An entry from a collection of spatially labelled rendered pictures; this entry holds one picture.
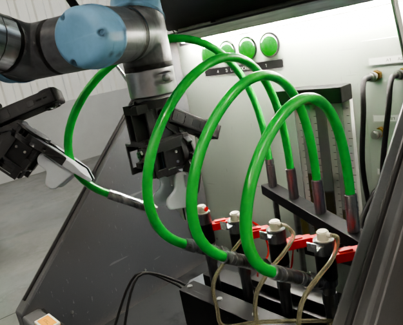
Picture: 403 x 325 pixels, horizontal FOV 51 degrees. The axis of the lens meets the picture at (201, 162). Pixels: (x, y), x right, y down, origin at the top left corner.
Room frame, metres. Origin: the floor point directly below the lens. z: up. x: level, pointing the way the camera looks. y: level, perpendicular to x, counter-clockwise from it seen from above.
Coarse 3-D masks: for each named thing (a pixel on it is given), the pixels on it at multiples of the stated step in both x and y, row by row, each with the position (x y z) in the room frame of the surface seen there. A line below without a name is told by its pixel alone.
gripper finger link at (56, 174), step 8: (48, 144) 0.70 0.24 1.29; (40, 160) 0.70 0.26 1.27; (48, 160) 0.70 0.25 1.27; (72, 160) 0.70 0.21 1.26; (48, 168) 0.69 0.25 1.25; (56, 168) 0.69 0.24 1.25; (64, 168) 0.69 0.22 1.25; (72, 168) 0.69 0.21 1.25; (80, 168) 0.70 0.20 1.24; (48, 176) 0.69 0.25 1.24; (56, 176) 0.69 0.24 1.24; (64, 176) 0.69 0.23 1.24; (80, 176) 0.69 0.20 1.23; (88, 176) 0.70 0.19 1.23; (48, 184) 0.69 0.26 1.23; (56, 184) 0.69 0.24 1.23
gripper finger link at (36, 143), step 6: (30, 138) 0.69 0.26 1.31; (36, 138) 0.69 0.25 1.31; (30, 144) 0.69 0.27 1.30; (36, 144) 0.68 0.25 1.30; (42, 144) 0.68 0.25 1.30; (42, 150) 0.68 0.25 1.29; (48, 150) 0.68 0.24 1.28; (54, 150) 0.68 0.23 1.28; (48, 156) 0.69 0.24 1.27; (54, 156) 0.69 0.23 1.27; (60, 156) 0.69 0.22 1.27; (60, 162) 0.69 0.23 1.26
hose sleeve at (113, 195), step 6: (114, 192) 0.73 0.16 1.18; (120, 192) 0.74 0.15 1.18; (108, 198) 0.73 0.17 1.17; (114, 198) 0.73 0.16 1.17; (120, 198) 0.73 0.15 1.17; (126, 198) 0.73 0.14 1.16; (132, 198) 0.74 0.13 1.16; (126, 204) 0.74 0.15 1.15; (132, 204) 0.74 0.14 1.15; (138, 204) 0.74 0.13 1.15; (144, 210) 0.75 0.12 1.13
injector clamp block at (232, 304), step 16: (208, 272) 0.75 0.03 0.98; (224, 272) 0.74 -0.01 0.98; (192, 288) 0.70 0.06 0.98; (208, 288) 0.69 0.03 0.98; (224, 288) 0.71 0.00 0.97; (240, 288) 0.68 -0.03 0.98; (192, 304) 0.68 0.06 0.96; (208, 304) 0.65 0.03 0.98; (224, 304) 0.63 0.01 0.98; (240, 304) 0.63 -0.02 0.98; (272, 304) 0.62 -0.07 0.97; (192, 320) 0.69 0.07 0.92; (208, 320) 0.66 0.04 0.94; (224, 320) 0.62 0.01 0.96; (240, 320) 0.59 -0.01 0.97
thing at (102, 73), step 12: (168, 36) 0.78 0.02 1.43; (180, 36) 0.78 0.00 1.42; (192, 36) 0.79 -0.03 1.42; (216, 48) 0.80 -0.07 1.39; (108, 72) 0.75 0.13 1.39; (240, 72) 0.82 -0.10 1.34; (96, 84) 0.74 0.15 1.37; (84, 96) 0.73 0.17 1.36; (252, 96) 0.82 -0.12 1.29; (72, 108) 0.72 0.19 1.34; (72, 120) 0.72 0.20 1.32; (72, 132) 0.72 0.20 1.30; (72, 156) 0.71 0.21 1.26; (84, 180) 0.72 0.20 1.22; (96, 192) 0.72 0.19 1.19; (108, 192) 0.73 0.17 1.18
